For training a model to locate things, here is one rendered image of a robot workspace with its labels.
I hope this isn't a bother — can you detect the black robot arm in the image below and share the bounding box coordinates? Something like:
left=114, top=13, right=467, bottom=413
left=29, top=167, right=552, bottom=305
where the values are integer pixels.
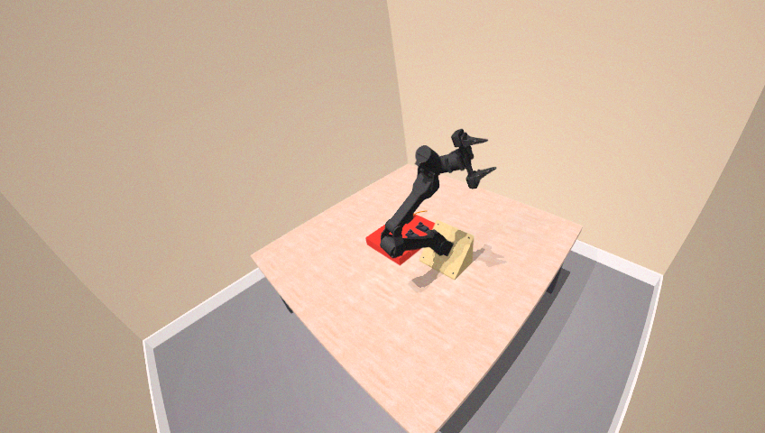
left=380, top=145, right=453, bottom=259

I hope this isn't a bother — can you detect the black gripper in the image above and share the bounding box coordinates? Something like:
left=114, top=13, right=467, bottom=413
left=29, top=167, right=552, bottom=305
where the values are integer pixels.
left=442, top=128, right=497, bottom=189

